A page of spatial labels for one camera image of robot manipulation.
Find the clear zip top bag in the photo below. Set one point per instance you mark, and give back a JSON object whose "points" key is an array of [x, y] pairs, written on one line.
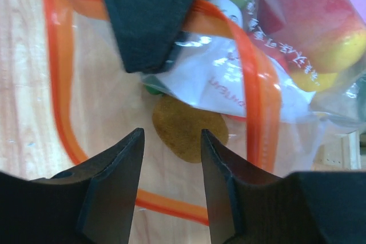
{"points": [[227, 63]]}

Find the yellow fake lemon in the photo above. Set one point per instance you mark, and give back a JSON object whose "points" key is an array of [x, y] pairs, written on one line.
{"points": [[313, 81]]}

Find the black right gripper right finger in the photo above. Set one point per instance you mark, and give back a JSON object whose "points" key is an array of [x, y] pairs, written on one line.
{"points": [[246, 204]]}

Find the wooden clothes rack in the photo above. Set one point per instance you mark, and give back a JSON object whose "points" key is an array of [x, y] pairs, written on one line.
{"points": [[346, 152]]}

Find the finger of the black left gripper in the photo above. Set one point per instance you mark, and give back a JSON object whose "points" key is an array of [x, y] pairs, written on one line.
{"points": [[145, 32]]}

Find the orange fake fruit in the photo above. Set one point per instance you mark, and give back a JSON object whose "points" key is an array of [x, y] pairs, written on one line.
{"points": [[179, 127]]}

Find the red yellow fake mango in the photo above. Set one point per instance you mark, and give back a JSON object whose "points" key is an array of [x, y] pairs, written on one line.
{"points": [[330, 33]]}

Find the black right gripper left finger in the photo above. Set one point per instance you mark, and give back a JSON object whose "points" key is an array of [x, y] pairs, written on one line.
{"points": [[92, 202]]}

